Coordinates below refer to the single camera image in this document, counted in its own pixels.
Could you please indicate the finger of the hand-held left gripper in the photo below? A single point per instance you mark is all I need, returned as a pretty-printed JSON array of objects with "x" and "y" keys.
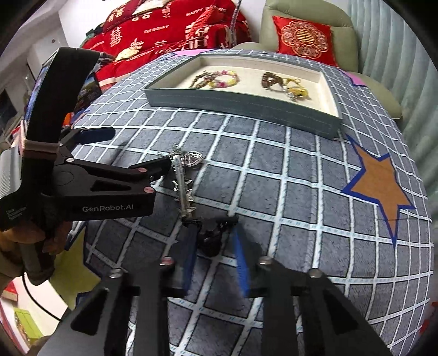
[
  {"x": 150, "y": 167},
  {"x": 99, "y": 134}
]

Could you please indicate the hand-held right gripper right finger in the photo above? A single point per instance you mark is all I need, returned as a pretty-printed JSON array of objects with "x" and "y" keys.
[{"x": 241, "y": 263}]

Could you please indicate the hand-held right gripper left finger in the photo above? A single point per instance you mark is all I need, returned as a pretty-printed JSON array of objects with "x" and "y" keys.
[{"x": 190, "y": 260}]

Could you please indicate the black claw hair clip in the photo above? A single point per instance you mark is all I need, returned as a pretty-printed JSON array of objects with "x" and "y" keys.
[{"x": 210, "y": 239}]

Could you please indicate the silver star charm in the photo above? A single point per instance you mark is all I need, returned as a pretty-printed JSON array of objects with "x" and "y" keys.
[{"x": 176, "y": 185}]

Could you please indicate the grey jewelry tray box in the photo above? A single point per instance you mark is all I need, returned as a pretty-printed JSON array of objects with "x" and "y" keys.
[{"x": 246, "y": 102}]

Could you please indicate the silver brooch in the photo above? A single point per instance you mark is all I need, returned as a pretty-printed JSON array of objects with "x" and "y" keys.
[{"x": 291, "y": 97}]

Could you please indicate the person's left forearm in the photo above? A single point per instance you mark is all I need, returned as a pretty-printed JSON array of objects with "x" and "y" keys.
[{"x": 8, "y": 274}]

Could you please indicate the person's left hand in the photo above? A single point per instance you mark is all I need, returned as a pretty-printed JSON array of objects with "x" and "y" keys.
[{"x": 10, "y": 241}]

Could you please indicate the tablet screen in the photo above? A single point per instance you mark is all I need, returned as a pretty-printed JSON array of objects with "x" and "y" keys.
[{"x": 89, "y": 89}]

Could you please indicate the cream small cushion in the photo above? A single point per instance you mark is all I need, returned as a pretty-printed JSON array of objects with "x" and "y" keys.
[{"x": 128, "y": 53}]

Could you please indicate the sofa with red cover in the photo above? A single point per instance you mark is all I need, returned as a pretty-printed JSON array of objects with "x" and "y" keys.
[{"x": 154, "y": 27}]

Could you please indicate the floral pillow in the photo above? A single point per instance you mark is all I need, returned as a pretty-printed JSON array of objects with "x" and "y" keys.
[{"x": 150, "y": 7}]

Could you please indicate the green box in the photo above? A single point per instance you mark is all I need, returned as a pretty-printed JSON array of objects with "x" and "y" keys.
[{"x": 27, "y": 323}]

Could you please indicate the flexible phone stand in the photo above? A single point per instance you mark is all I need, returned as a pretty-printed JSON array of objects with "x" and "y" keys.
[{"x": 234, "y": 24}]

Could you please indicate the red embroidered cushion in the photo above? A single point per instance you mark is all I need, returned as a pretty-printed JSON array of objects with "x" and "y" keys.
[{"x": 301, "y": 37}]

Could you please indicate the green armchair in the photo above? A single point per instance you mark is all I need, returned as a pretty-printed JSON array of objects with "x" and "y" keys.
[{"x": 342, "y": 41}]

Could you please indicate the pale green curtain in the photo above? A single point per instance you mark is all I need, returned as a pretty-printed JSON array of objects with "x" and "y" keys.
[{"x": 393, "y": 51}]

